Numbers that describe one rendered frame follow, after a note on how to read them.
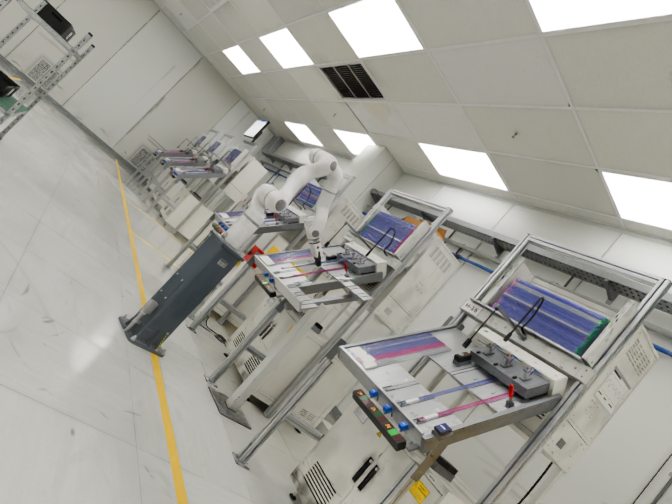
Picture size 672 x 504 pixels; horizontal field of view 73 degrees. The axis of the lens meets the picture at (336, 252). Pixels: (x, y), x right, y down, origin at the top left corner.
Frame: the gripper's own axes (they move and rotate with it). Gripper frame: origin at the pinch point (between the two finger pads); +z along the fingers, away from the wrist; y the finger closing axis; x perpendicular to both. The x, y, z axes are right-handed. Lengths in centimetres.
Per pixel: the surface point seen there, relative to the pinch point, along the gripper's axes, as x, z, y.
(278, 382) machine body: 46, 70, -10
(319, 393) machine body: 19, 93, -10
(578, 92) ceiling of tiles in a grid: -190, -78, -38
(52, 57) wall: 164, -202, 871
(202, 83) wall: -113, -112, 871
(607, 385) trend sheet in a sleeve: -70, 30, -155
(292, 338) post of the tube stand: 37, 24, -37
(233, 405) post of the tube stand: 79, 52, -37
